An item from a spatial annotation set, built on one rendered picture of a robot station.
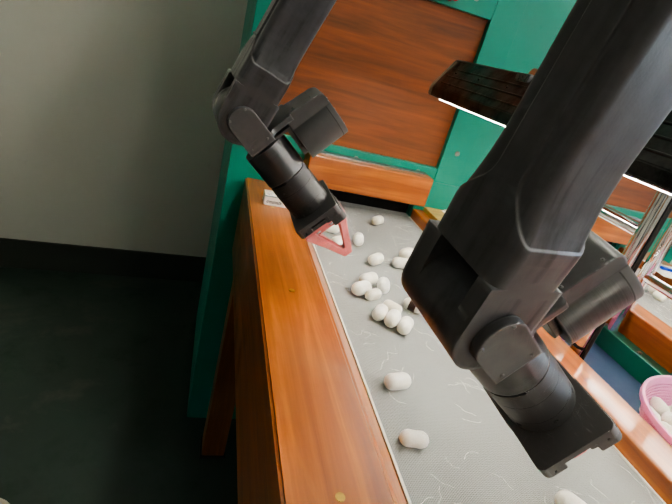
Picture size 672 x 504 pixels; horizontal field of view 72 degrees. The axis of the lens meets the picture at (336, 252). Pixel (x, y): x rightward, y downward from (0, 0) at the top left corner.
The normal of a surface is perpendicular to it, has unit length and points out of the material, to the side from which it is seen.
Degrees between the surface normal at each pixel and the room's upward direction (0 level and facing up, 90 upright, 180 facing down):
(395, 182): 90
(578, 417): 52
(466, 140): 90
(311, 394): 0
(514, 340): 99
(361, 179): 90
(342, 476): 0
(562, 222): 89
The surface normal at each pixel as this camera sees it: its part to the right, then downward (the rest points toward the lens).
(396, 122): 0.21, 0.45
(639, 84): 0.30, 0.60
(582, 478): 0.25, -0.88
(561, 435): -0.58, -0.65
